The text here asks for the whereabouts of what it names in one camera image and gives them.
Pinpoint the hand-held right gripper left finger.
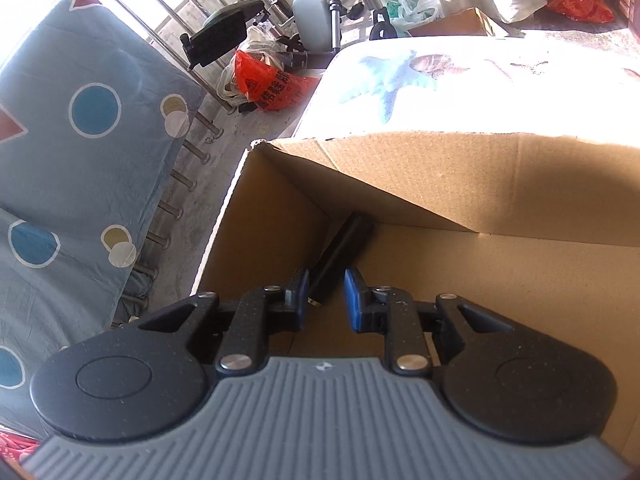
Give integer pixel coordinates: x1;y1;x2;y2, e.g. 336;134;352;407
137;267;311;376

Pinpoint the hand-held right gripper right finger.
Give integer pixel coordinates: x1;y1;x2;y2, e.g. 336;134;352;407
342;267;513;376

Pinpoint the black cylindrical marker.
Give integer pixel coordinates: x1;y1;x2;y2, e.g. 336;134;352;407
307;212;376;308

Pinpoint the brown cardboard box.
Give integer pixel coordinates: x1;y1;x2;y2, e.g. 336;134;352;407
190;127;640;466

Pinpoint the metal railing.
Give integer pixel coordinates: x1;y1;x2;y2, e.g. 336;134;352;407
75;0;241;321

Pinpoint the red plastic bag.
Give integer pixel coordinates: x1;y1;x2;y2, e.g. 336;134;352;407
234;50;321;113
547;0;616;23

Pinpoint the crumpled white plastic bag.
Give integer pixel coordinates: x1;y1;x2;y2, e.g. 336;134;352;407
217;35;281;106

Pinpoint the blue bedsheet with circles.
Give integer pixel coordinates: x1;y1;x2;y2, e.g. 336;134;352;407
0;0;203;441

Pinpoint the black wheelchair footrest pad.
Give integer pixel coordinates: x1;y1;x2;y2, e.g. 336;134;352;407
180;2;266;68

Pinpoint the grey wheelchair calf pad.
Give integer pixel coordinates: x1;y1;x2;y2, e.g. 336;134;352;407
291;0;333;53

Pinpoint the small flat cardboard box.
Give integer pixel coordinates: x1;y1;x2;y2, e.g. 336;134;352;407
410;7;506;38

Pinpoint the white bag with green items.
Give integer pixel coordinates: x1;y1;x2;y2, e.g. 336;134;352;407
382;0;443;31

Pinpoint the red patterned cloth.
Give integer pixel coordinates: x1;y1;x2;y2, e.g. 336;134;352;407
0;435;41;466

